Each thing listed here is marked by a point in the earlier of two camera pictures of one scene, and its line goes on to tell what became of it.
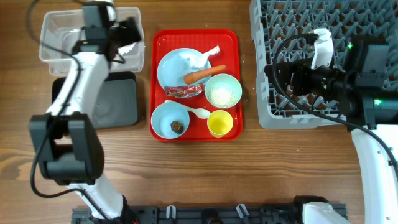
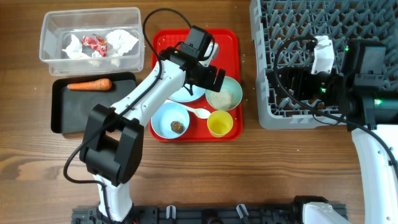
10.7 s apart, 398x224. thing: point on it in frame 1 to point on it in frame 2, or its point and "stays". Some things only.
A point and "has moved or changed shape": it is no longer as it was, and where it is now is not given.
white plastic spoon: [200, 112] stays
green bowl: [223, 91] stays
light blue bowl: [164, 114] stays
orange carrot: [191, 77] has moved or changed shape
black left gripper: [124, 26] to [209, 79]
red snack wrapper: [183, 91] has moved or changed shape
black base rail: [198, 214] stays
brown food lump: [176, 126] stays
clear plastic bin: [62, 29] stays
